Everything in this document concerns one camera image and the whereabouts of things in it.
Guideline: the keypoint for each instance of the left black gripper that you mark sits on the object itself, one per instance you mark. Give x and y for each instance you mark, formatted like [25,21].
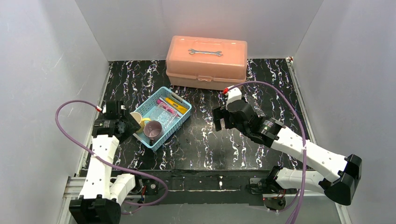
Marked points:
[129,120]

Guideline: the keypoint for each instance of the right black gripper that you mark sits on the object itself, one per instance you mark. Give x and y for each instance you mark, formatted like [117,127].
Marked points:
[222,116]

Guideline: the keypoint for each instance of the yellow mug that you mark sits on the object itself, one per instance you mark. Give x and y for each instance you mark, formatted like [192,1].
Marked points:
[141,120]

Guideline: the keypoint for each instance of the purple mug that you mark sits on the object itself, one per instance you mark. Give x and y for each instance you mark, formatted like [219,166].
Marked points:
[153,130]

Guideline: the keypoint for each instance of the clear plastic tray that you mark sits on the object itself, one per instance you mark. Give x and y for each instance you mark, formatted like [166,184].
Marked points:
[164,117]

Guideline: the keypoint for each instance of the light blue plastic basket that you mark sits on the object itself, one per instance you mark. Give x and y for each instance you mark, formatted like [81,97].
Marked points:
[148,107]

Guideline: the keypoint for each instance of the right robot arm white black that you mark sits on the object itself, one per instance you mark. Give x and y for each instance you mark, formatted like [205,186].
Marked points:
[333,175]

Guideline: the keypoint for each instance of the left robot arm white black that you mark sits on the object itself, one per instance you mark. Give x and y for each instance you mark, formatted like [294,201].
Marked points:
[100,200]

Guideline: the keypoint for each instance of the yellow toothpaste tube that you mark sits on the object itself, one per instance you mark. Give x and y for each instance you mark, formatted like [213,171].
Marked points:
[177,106]

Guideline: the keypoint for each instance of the pink toothpaste tube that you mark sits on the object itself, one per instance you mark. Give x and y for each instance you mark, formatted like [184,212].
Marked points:
[165,106]

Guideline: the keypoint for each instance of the orange plastic toolbox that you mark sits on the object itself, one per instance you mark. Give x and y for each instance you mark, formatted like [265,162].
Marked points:
[206,71]

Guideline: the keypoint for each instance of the silver open-end wrench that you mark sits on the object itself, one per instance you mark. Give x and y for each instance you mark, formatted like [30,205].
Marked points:
[216,53]

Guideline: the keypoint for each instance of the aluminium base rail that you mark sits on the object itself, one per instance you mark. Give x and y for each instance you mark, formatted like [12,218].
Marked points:
[234,187]

